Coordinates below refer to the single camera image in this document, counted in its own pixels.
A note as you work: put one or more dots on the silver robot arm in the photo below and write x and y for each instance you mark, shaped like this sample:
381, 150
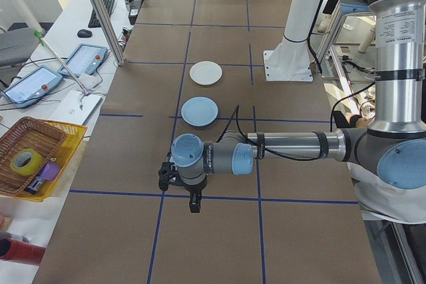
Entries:
289, 146

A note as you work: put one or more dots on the light blue round plate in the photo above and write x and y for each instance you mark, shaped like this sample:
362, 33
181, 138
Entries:
199, 111

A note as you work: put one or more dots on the white round plate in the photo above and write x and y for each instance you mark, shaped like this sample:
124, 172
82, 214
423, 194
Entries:
206, 73

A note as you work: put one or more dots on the yellow plastic bin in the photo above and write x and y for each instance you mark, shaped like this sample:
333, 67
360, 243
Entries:
73, 137

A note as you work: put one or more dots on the silver laptop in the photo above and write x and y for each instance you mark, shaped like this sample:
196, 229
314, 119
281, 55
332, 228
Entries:
75, 107

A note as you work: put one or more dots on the purple small box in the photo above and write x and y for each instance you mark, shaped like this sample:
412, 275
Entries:
50, 171

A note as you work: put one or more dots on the black battery pack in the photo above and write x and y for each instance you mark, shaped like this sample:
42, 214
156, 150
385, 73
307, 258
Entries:
34, 186

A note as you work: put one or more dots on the yellow tape roll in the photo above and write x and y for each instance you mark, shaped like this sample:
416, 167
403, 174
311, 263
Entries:
33, 167

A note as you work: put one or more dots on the brown wicker basket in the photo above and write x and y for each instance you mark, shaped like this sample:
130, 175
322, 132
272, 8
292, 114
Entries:
36, 137

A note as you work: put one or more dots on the blue teach pendant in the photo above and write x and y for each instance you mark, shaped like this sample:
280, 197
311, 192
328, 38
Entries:
31, 86
85, 59

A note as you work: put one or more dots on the red cylinder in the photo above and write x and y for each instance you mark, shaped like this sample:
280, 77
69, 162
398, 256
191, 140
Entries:
23, 251

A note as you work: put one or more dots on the black box with white label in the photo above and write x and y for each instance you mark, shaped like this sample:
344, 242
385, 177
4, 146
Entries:
134, 14

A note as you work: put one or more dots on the metal rod with green tape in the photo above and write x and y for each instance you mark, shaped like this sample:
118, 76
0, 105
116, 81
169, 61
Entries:
60, 61

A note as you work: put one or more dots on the black computer mouse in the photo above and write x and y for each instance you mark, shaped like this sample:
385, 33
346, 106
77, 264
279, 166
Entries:
84, 33

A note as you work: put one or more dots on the black keyboard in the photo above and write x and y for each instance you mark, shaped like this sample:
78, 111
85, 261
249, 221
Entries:
101, 11

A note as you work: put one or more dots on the white side desk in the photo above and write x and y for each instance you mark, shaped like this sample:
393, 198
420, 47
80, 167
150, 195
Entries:
70, 18

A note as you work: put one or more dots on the grey office chair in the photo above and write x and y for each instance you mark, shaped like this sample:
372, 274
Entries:
16, 46

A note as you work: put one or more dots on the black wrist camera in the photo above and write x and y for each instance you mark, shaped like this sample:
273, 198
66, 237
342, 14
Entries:
165, 175

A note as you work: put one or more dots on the white square base plate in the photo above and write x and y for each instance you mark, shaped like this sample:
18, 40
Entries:
288, 68

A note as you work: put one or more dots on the aluminium frame post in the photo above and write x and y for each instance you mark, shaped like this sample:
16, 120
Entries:
101, 11

